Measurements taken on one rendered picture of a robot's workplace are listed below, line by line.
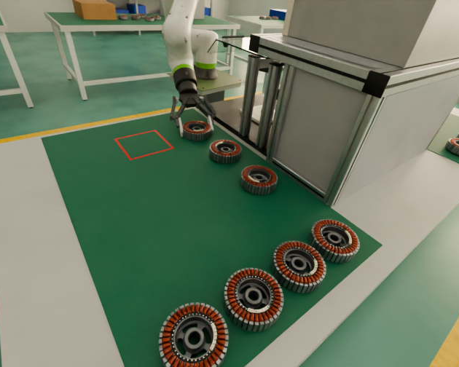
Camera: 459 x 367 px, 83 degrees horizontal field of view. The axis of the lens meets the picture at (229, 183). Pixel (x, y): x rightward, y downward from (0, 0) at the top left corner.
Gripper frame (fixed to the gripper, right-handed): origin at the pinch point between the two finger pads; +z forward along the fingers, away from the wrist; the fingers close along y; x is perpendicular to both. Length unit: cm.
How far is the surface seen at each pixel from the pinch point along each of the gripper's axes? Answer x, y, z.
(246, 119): 10.1, -16.9, 3.3
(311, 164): 24.8, -25.7, 29.7
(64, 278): 26, 40, 47
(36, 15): -369, 183, -516
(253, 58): 27.7, -16.6, -7.5
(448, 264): -41, -144, 83
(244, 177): 19.1, -6.1, 28.8
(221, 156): 11.9, -3.1, 17.8
